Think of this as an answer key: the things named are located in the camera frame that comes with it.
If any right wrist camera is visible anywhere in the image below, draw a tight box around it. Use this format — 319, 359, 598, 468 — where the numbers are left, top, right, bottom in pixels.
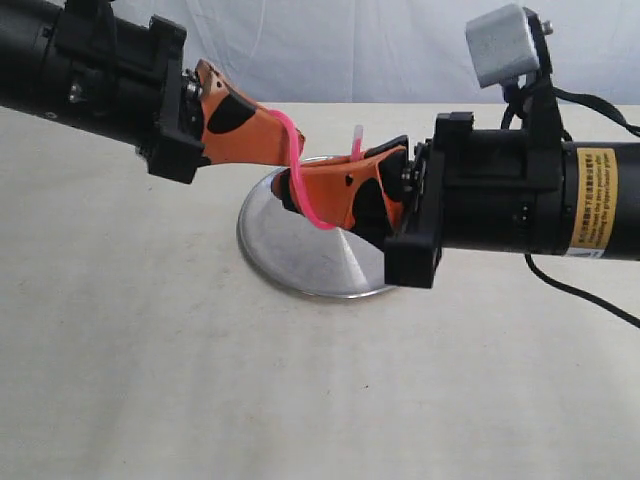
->
465, 3, 554, 89

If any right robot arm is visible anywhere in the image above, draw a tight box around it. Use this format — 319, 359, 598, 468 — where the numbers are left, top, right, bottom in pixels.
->
300, 112, 639, 288

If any white backdrop cloth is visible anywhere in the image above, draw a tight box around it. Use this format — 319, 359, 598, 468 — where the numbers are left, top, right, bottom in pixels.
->
113, 0, 639, 104

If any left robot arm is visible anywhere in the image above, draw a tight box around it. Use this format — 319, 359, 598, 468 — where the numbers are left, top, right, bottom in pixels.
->
1, 1, 304, 184

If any round stainless steel plate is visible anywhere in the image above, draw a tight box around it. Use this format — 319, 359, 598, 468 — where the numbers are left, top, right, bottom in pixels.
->
236, 167, 392, 299

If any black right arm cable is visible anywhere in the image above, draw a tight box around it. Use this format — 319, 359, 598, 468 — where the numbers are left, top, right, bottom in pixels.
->
499, 74, 640, 330

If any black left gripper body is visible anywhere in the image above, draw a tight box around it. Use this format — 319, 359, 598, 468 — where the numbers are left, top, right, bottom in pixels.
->
42, 1, 204, 184

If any pink plastic straw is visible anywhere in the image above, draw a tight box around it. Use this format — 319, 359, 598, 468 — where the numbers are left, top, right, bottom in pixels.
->
268, 109, 335, 230

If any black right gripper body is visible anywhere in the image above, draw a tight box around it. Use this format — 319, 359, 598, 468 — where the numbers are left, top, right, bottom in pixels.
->
384, 112, 565, 289

